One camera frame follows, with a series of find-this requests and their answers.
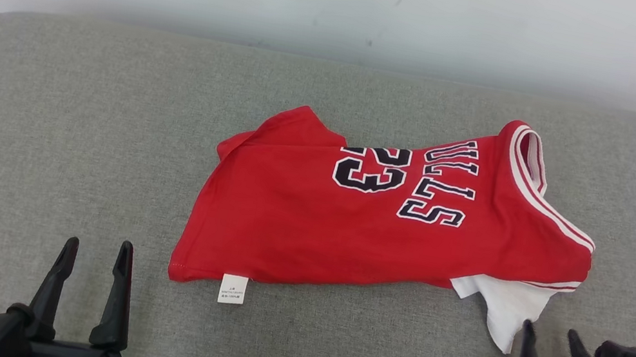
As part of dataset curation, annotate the red basketball jersey white trim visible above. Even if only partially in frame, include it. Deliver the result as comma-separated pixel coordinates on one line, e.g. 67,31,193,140
164,65,615,357

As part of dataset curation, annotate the grey fabric sofa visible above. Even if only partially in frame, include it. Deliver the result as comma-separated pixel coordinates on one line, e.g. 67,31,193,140
0,0,636,357

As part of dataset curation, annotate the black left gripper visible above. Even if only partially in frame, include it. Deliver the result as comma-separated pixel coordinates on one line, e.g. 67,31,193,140
0,218,153,357

